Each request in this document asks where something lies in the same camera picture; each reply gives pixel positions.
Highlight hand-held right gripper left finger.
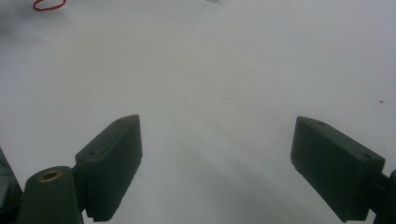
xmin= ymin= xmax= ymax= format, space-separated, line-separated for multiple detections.
xmin=75 ymin=114 xmax=144 ymax=223

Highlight red rubber band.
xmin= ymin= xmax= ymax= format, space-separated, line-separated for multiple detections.
xmin=33 ymin=0 xmax=67 ymax=12

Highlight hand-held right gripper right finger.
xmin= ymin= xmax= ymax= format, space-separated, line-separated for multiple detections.
xmin=290 ymin=116 xmax=387 ymax=223

